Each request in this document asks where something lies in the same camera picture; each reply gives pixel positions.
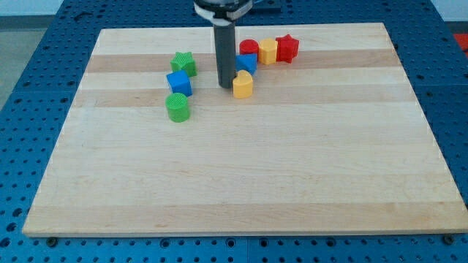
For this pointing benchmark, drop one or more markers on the green star block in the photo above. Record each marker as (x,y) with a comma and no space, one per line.
(184,61)

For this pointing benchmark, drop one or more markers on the wooden board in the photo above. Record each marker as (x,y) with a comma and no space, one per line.
(335,143)

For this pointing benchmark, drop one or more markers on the red star block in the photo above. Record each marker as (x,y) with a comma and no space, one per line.
(287,48)

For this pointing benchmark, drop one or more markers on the yellow heart block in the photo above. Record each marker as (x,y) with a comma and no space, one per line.
(243,85)

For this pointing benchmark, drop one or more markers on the red cylinder block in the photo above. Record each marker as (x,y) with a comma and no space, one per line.
(248,46)

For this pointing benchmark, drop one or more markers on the blue triangle block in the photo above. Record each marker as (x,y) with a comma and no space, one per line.
(246,62)

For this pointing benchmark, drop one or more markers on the green cylinder block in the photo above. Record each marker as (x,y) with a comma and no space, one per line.
(177,106)

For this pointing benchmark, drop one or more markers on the yellow hexagon block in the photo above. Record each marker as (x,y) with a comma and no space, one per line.
(267,51)

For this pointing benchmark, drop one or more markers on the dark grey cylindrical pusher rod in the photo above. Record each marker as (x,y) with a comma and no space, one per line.
(224,40)

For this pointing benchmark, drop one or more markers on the blue cube block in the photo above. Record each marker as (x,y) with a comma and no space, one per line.
(179,82)

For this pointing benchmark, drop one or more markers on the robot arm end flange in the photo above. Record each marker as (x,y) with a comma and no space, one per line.
(222,12)

